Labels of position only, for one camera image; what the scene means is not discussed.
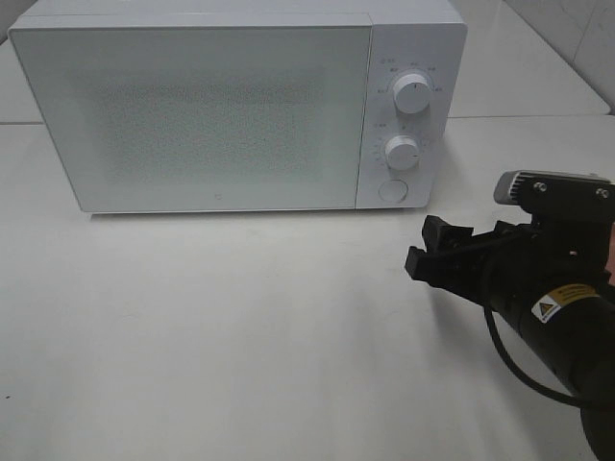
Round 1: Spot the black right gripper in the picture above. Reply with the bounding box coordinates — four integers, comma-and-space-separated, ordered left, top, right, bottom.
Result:
405, 180, 614, 317

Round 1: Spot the round white door-release button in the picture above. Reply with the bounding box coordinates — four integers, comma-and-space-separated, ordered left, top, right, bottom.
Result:
378, 180, 408, 204

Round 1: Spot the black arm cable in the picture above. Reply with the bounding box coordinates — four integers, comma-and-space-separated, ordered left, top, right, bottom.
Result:
482, 302, 615, 410

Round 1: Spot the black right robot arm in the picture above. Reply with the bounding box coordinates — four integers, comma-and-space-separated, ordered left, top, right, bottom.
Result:
405, 171, 614, 460

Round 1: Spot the white microwave oven body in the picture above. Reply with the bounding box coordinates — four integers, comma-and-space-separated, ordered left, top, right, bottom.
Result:
8, 1, 467, 213

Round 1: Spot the lower white dial knob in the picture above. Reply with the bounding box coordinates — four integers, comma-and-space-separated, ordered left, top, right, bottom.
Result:
384, 135, 420, 171

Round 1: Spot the white microwave door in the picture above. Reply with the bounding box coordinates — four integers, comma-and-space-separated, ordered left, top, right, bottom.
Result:
12, 27, 370, 213

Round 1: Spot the white dial knob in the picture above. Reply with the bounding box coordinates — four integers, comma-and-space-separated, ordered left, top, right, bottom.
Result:
392, 72, 431, 114
384, 135, 420, 171

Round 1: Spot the upper white dial knob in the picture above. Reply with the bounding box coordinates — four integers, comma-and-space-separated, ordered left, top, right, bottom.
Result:
392, 72, 431, 114

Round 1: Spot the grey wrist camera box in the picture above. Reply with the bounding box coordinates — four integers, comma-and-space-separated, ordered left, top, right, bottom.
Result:
493, 170, 612, 206

